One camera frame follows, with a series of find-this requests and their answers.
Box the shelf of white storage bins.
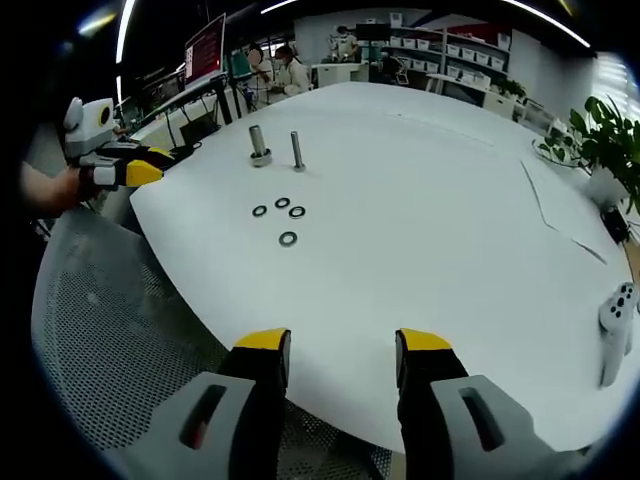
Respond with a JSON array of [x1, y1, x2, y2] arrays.
[[384, 22, 512, 86]]

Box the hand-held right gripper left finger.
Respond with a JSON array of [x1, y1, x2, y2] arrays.
[[112, 327, 293, 480]]

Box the white standing desk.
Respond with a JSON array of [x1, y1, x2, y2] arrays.
[[119, 74, 251, 146]]

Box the white paper sheet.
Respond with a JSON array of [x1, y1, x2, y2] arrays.
[[519, 158, 626, 266]]

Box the small green plant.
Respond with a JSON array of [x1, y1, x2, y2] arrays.
[[492, 77, 527, 101]]

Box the potted plant in white pot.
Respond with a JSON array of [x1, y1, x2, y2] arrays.
[[569, 94, 640, 216]]

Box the small plant in glass bowl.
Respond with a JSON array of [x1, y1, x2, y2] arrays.
[[532, 130, 581, 164]]

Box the white game controller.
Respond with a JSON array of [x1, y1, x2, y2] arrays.
[[598, 281, 640, 389]]

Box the white office chair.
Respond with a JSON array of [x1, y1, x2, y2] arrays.
[[517, 99, 556, 134]]

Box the white ceiling light strip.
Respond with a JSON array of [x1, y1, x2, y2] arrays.
[[114, 0, 137, 65], [259, 0, 592, 49]]

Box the red screen monitor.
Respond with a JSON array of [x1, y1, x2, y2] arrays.
[[183, 13, 227, 90]]

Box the person's left hand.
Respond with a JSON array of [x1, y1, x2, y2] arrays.
[[54, 164, 96, 209]]

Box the grey mesh office chair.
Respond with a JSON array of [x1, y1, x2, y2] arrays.
[[29, 202, 396, 480]]

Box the black monitor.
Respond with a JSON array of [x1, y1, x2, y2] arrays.
[[355, 22, 391, 41]]

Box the thick threaded stud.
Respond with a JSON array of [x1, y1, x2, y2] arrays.
[[248, 124, 274, 169]]

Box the white window blinds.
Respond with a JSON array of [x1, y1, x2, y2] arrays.
[[594, 49, 636, 111]]

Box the white counter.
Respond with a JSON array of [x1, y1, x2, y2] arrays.
[[312, 62, 361, 89]]

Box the black power adapter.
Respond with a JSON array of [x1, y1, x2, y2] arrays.
[[602, 205, 632, 245]]

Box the thin threaded stud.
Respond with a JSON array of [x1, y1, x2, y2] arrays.
[[289, 130, 307, 174]]

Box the white side table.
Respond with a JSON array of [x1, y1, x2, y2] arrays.
[[425, 72, 519, 120]]

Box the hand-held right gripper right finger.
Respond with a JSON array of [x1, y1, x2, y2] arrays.
[[394, 327, 589, 480]]

